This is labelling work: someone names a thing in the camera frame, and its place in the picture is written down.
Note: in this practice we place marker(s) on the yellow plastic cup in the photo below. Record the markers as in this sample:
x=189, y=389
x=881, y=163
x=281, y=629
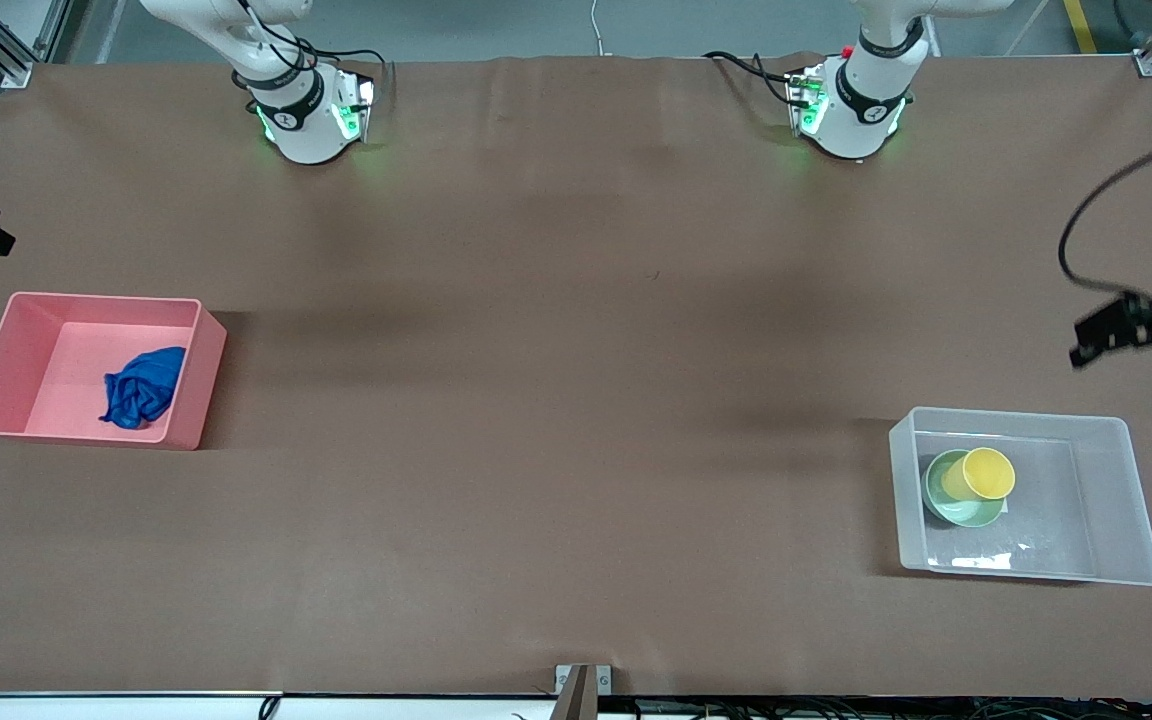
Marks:
x=984, y=473

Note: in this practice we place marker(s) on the mint green bowl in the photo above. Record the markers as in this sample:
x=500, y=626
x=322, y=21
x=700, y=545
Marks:
x=961, y=510

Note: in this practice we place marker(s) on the blue cloth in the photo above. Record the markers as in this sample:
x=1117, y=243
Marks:
x=144, y=388

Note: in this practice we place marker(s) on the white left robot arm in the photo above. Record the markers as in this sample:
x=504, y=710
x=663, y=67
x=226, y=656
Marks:
x=861, y=110

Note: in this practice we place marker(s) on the left arm base connector plate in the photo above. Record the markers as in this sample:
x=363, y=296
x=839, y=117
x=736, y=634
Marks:
x=806, y=100

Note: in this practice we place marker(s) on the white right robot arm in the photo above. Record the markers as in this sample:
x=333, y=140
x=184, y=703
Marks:
x=301, y=130

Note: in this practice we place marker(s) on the right arm base connector plate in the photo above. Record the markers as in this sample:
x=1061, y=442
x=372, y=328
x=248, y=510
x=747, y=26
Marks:
x=356, y=105

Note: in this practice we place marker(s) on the pink plastic box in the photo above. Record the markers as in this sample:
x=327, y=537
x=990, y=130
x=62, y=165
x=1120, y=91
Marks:
x=56, y=340

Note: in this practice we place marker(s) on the clear plastic box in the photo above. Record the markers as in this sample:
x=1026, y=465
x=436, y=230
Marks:
x=1076, y=500

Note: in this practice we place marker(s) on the brown table cover sheet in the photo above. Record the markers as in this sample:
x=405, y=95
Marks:
x=576, y=280

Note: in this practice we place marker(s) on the metal table edge bracket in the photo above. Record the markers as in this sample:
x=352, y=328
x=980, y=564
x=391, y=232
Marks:
x=582, y=685

